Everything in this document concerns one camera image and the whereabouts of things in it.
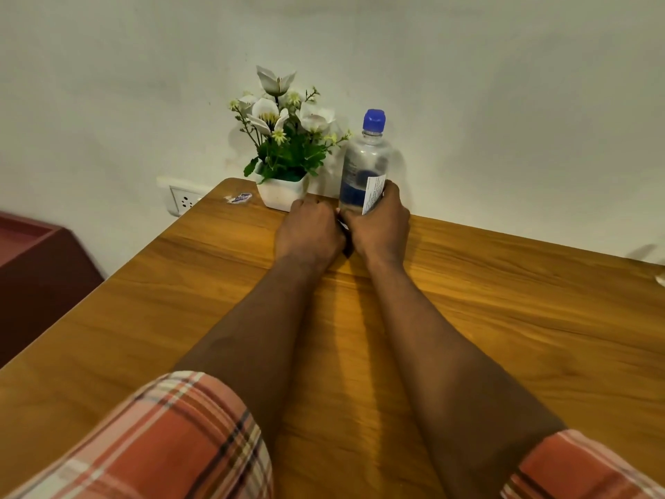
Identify person's left hand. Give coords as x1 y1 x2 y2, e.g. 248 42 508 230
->
274 194 350 266

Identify person's right hand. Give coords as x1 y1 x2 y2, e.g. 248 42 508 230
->
339 180 412 269

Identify clear water bottle blue cap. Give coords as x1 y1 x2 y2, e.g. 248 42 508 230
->
338 109 394 217

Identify person's right forearm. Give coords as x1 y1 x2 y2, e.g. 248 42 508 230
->
363 254 568 499

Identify person's left forearm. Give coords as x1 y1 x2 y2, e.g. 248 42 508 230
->
173 253 336 445

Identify artificial flowers in white pot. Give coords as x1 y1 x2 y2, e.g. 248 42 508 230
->
229 65 352 213

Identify person's left plaid sleeve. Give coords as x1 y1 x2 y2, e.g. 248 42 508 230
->
0 371 275 499

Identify person's plaid sleeve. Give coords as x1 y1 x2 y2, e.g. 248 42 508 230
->
500 429 665 499
0 371 275 499

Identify dark red cabinet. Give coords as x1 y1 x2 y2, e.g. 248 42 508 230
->
0 211 105 369

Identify person's right plaid sleeve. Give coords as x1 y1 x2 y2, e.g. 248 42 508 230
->
500 429 665 499

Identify white wall power socket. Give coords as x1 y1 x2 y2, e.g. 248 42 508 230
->
168 184 207 218

